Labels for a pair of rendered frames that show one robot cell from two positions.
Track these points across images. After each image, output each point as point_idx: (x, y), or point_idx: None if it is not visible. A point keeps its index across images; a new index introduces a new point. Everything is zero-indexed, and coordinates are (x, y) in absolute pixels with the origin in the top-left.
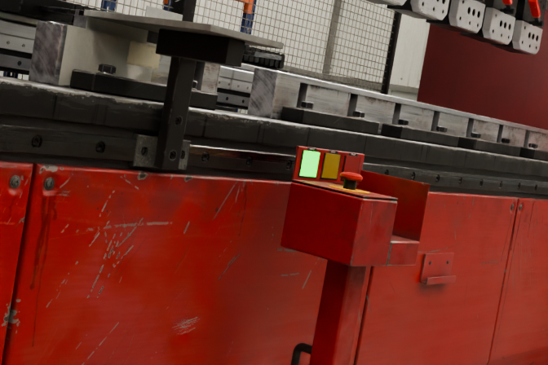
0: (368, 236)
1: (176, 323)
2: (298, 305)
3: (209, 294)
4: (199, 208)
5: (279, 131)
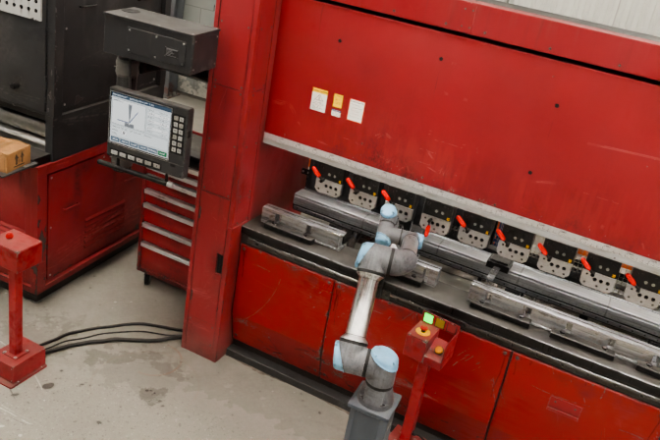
0: (411, 348)
1: (386, 345)
2: (450, 370)
3: (400, 343)
4: (395, 314)
5: (434, 303)
